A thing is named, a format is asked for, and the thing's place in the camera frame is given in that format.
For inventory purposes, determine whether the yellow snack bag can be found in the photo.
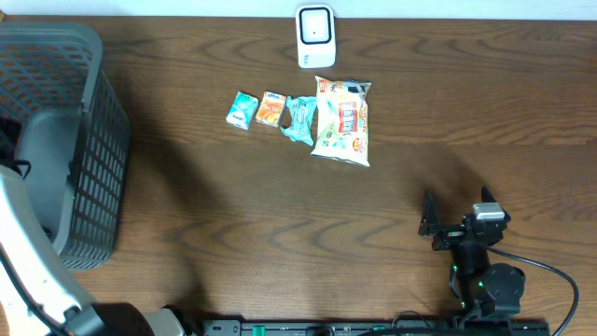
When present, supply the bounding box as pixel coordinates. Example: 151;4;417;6
311;76;371;167

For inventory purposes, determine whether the teal packet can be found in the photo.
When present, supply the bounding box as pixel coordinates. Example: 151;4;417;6
281;96;317;146

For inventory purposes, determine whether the orange tissue pack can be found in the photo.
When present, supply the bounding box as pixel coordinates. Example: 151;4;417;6
256;91;287;127

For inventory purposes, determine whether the green tissue pack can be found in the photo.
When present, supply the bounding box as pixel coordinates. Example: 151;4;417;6
226;91;259;131

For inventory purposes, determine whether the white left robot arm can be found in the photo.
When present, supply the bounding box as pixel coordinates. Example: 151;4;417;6
1;166;439;336

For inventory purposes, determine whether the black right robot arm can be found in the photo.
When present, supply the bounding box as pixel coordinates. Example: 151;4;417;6
418;187;525;327

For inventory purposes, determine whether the white barcode scanner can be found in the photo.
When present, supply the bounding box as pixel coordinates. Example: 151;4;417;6
295;5;337;69

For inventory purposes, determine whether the dark grey plastic basket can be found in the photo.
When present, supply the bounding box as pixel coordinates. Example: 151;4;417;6
1;22;132;270

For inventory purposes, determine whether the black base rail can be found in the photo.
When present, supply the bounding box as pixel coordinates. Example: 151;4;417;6
201;318;550;336

